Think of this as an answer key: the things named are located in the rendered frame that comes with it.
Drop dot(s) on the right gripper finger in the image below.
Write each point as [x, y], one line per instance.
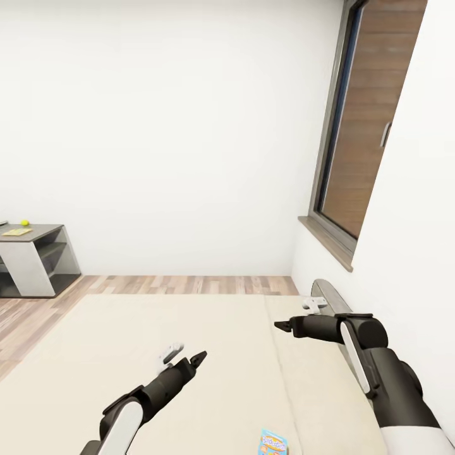
[284, 326]

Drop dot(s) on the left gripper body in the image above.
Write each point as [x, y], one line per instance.
[175, 378]

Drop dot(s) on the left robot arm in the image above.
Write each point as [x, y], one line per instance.
[124, 417]

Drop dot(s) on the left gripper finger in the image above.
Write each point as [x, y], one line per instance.
[196, 360]

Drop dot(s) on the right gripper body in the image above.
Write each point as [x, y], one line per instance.
[308, 326]

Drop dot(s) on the fixed window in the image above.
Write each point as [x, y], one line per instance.
[374, 46]

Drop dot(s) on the board game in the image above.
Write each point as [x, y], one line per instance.
[272, 444]

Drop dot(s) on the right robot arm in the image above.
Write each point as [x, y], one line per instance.
[407, 424]

